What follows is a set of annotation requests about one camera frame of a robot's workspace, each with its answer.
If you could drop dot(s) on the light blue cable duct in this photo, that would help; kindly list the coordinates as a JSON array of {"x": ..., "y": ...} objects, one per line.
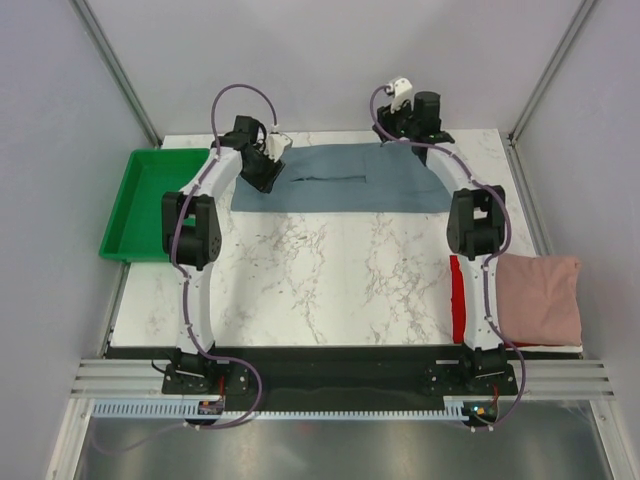
[{"x": 197, "y": 410}]

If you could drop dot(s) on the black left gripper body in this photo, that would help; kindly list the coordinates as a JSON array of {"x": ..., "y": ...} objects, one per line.
[{"x": 262, "y": 165}]

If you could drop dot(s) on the red folded t shirt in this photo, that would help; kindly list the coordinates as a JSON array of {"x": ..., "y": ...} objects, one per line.
[{"x": 457, "y": 300}]

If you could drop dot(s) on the pink folded t shirt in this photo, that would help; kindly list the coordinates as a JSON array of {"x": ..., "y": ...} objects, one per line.
[{"x": 537, "y": 300}]

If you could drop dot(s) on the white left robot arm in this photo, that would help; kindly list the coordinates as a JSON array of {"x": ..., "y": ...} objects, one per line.
[{"x": 192, "y": 239}]

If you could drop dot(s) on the blue grey t shirt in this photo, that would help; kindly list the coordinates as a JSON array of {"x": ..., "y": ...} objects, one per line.
[{"x": 348, "y": 178}]

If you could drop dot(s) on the green plastic bin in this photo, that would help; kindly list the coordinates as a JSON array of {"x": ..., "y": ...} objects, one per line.
[{"x": 134, "y": 230}]

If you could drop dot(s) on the white folded t shirt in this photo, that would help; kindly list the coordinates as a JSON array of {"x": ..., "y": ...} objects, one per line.
[{"x": 563, "y": 349}]

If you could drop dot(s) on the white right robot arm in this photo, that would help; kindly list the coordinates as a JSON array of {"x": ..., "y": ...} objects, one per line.
[{"x": 478, "y": 228}]

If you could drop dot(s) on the aluminium front frame rail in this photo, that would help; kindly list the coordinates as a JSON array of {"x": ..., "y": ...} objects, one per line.
[{"x": 566, "y": 379}]

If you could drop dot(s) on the aluminium left corner post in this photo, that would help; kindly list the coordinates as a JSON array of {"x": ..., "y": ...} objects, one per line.
[{"x": 109, "y": 58}]

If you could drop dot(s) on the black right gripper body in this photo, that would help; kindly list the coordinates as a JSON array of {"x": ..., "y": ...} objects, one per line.
[{"x": 399, "y": 122}]

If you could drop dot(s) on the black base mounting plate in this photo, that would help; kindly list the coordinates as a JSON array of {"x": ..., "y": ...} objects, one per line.
[{"x": 340, "y": 380}]

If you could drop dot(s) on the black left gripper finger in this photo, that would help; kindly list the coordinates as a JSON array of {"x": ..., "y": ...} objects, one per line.
[
  {"x": 255, "y": 179},
  {"x": 272, "y": 175}
]

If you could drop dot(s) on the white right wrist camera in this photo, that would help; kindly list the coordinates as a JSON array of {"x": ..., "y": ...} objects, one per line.
[{"x": 400, "y": 90}]

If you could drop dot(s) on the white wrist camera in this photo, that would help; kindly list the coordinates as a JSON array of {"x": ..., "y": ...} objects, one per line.
[
  {"x": 400, "y": 90},
  {"x": 276, "y": 144}
]

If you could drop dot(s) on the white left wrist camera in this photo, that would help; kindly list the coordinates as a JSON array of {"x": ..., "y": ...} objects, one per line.
[{"x": 276, "y": 144}]

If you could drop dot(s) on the aluminium corner post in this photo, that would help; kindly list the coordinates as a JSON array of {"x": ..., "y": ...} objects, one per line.
[
  {"x": 570, "y": 36},
  {"x": 109, "y": 58}
]

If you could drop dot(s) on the aluminium right corner post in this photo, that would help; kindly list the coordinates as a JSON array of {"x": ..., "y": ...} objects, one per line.
[{"x": 570, "y": 36}]

